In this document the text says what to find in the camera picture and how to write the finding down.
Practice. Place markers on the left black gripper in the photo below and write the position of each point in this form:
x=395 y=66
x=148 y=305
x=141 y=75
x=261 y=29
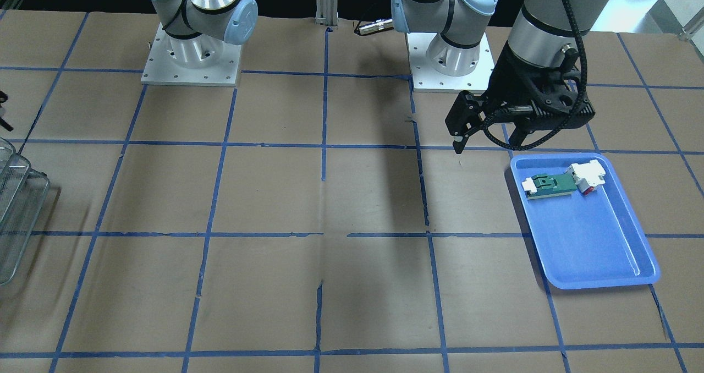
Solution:
x=504 y=81

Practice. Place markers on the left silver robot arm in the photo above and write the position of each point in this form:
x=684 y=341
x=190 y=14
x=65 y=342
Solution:
x=541 y=34

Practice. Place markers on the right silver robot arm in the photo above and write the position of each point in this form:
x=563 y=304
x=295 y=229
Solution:
x=199 y=30

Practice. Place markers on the green terminal block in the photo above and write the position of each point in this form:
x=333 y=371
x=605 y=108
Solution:
x=544 y=185

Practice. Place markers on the white circuit breaker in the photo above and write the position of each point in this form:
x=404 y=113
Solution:
x=587 y=177

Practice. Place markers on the blue plastic tray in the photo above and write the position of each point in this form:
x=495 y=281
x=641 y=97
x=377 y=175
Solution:
x=585 y=241

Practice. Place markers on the left arm black camera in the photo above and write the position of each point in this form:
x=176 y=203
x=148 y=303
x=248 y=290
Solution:
x=549 y=109

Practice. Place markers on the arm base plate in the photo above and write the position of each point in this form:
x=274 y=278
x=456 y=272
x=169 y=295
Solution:
x=438 y=67
x=200 y=61

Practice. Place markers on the aluminium frame post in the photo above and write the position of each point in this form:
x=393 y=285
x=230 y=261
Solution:
x=327 y=13

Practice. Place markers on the silver wire mesh shelf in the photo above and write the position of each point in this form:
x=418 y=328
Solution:
x=23 y=192

